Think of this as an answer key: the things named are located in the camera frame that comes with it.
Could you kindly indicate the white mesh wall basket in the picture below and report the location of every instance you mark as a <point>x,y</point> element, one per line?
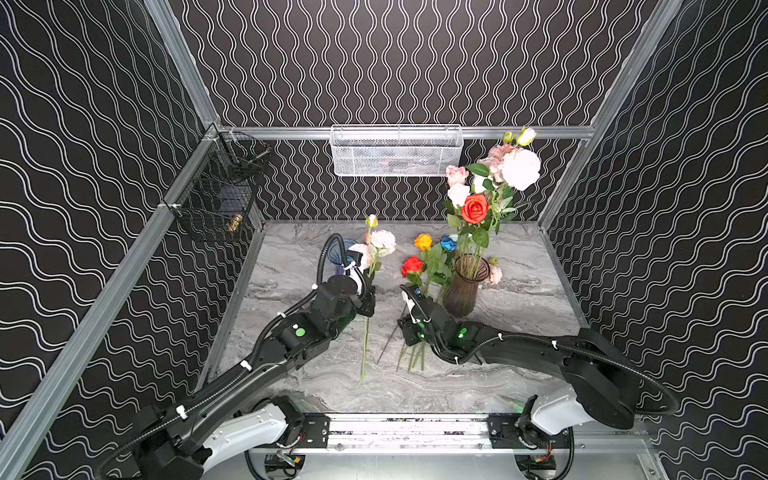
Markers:
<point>390,150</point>

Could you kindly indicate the pink flower spray stem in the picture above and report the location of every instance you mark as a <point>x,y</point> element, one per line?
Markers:
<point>509,168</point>

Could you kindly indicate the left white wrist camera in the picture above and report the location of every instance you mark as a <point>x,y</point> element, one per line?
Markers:
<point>353,271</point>

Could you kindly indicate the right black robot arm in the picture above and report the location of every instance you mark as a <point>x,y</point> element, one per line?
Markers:
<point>600,384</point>

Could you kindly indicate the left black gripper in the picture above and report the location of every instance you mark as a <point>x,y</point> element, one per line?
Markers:
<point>365,297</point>

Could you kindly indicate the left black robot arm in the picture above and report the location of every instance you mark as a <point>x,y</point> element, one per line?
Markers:
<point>168,442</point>

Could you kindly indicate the pile of artificial flowers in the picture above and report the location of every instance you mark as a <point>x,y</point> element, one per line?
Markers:
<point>431,271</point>

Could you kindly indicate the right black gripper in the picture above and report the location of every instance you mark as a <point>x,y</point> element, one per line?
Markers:
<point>409,322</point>

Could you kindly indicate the smoky pink glass vase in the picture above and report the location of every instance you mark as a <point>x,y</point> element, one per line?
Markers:
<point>460,296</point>

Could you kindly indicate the black wire wall basket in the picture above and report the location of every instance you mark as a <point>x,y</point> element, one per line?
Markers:
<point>216,203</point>

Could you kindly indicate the orange red rose stem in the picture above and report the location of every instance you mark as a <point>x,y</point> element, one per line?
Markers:
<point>474,235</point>

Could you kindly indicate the pale pink flower spray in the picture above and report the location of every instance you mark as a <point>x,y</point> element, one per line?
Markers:
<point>377,244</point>

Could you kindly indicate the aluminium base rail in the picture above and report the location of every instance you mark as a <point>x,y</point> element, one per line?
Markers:
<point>393,434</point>

